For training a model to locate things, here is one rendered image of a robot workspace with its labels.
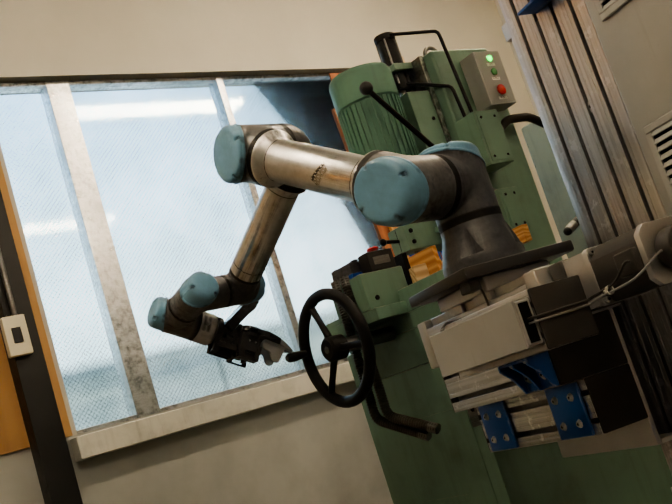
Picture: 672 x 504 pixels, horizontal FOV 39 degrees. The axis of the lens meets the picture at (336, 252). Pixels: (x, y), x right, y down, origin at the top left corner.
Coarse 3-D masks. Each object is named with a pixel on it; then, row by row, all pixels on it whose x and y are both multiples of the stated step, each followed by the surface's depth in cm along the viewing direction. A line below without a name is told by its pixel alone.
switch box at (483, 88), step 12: (468, 60) 263; (480, 60) 262; (492, 60) 264; (468, 72) 264; (480, 72) 261; (504, 72) 265; (468, 84) 265; (480, 84) 261; (492, 84) 261; (504, 84) 264; (480, 96) 262; (492, 96) 260; (480, 108) 262; (492, 108) 262; (504, 108) 266
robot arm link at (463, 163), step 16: (448, 144) 170; (464, 144) 169; (448, 160) 166; (464, 160) 168; (480, 160) 171; (464, 176) 166; (480, 176) 169; (464, 192) 166; (480, 192) 168; (464, 208) 167; (480, 208) 167
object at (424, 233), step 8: (408, 224) 248; (416, 224) 249; (424, 224) 251; (432, 224) 252; (392, 232) 250; (400, 232) 248; (408, 232) 247; (416, 232) 249; (424, 232) 250; (432, 232) 252; (400, 240) 248; (408, 240) 246; (416, 240) 248; (424, 240) 249; (432, 240) 251; (440, 240) 252; (392, 248) 252; (400, 248) 249; (408, 248) 246; (416, 248) 247; (424, 248) 251
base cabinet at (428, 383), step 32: (384, 384) 244; (416, 384) 234; (384, 416) 246; (416, 416) 236; (448, 416) 226; (384, 448) 248; (416, 448) 237; (448, 448) 228; (480, 448) 219; (544, 448) 224; (640, 448) 241; (416, 480) 239; (448, 480) 229; (480, 480) 220; (512, 480) 216; (544, 480) 221; (576, 480) 226; (608, 480) 232; (640, 480) 237
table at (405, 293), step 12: (432, 276) 223; (408, 288) 231; (420, 288) 227; (408, 300) 231; (372, 312) 228; (384, 312) 228; (396, 312) 230; (408, 312) 233; (336, 324) 257; (372, 324) 234
